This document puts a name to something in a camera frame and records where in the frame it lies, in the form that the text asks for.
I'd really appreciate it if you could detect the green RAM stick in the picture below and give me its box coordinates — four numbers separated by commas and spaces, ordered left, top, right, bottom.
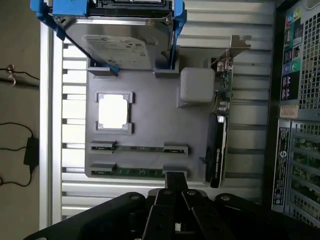
90, 167, 186, 178
90, 144, 188, 154

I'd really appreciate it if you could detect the graphics card with black fan shroud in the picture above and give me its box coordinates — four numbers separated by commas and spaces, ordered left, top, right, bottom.
204, 34, 252, 189

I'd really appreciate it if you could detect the silver CPU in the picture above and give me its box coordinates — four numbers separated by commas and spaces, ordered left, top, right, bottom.
98, 93, 133, 130

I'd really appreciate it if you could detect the black power adapter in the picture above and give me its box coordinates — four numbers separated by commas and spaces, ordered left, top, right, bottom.
23, 136, 40, 166

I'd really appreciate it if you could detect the grey parts rack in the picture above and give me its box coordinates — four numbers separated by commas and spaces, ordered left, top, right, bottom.
84, 44, 216, 186

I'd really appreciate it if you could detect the black PC case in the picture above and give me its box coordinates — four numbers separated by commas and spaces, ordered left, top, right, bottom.
270, 0, 320, 227

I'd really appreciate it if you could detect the grey rounded block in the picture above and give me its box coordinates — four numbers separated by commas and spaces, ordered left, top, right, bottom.
178, 66, 216, 104

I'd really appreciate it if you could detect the silver hard disk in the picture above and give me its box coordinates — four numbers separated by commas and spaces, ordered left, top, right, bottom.
64, 19, 176, 71

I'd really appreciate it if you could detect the blue disk caddy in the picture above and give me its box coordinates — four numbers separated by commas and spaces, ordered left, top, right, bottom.
29, 0, 188, 74

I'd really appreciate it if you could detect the black hard disk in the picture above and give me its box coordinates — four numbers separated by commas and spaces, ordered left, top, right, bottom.
86, 0, 174, 19

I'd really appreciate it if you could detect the aluminium table frame rail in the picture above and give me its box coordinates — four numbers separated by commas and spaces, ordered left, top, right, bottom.
39, 22, 64, 224

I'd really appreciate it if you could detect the black adapter cable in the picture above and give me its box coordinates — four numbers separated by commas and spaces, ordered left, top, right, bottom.
0, 121, 36, 187

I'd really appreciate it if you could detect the thin black cable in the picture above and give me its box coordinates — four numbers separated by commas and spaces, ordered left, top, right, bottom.
0, 63, 41, 89

